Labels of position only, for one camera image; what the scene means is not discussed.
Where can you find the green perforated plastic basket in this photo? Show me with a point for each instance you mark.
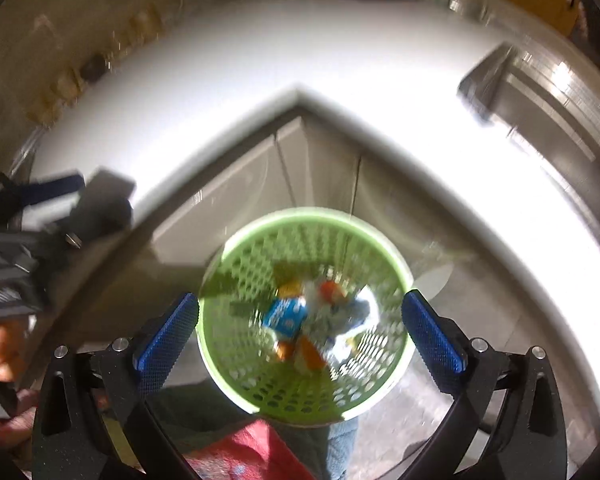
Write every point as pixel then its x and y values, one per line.
pixel 250 270

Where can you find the grey cabinet door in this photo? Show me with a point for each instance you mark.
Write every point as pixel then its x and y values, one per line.
pixel 220 200
pixel 395 220

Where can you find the grey cabinet corner panel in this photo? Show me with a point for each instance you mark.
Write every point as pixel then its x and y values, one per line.
pixel 320 170

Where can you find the person's left hand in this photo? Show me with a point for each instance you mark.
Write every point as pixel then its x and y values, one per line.
pixel 5 350

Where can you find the small black object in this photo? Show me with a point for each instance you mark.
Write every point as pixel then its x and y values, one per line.
pixel 93 68

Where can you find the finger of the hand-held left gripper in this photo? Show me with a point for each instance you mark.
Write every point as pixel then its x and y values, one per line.
pixel 105 215
pixel 55 187

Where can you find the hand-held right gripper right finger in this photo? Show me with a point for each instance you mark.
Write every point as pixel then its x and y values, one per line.
pixel 432 340

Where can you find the row of glass jars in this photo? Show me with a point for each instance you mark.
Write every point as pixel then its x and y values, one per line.
pixel 105 50

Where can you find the yellow orange peel piece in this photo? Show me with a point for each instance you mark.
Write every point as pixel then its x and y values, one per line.
pixel 305 352

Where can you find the blue and white wrapper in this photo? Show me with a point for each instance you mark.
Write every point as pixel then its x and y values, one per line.
pixel 345 315

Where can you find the small orange scrap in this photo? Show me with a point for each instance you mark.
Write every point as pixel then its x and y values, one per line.
pixel 331 292

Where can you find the blue denim trousers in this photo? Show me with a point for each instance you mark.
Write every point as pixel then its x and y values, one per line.
pixel 342 450

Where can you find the blue and white packet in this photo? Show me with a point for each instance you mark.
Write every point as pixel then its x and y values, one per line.
pixel 285 317

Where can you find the stainless steel sink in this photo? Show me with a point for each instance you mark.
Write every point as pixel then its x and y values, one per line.
pixel 555 110

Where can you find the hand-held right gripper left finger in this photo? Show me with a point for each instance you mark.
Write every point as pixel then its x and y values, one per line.
pixel 167 335

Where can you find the person's red garment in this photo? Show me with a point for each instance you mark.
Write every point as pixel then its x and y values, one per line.
pixel 250 455

